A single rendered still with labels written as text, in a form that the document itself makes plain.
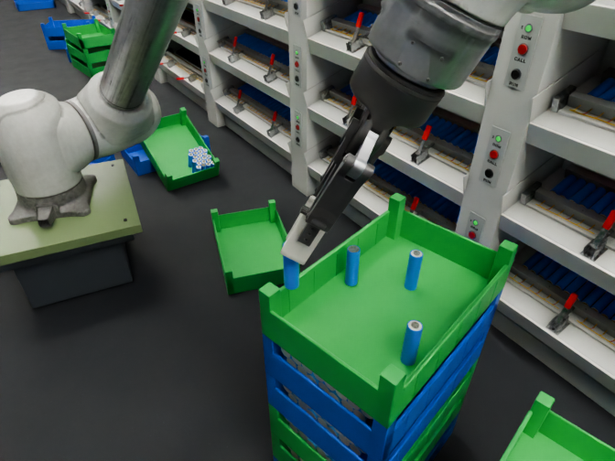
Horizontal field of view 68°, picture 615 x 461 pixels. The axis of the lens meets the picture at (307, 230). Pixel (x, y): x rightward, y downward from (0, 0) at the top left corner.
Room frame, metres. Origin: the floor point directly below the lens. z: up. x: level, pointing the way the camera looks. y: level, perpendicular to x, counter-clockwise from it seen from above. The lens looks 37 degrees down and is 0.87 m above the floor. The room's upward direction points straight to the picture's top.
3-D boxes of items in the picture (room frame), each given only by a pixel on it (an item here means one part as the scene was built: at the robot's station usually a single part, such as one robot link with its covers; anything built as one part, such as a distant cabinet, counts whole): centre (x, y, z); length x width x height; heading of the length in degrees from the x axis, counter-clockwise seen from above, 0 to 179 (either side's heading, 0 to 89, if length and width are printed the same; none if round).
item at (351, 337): (0.45, -0.11, 0.44); 0.30 x 0.20 x 0.08; 138
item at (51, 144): (0.99, 0.63, 0.39); 0.18 x 0.16 x 0.22; 140
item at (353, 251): (0.49, -0.06, 0.44); 0.02 x 0.02 x 0.06
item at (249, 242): (1.04, 0.16, 0.04); 0.30 x 0.20 x 0.08; 17
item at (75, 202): (0.97, 0.64, 0.26); 0.22 x 0.18 x 0.06; 15
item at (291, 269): (0.40, 0.02, 0.52); 0.02 x 0.02 x 0.06
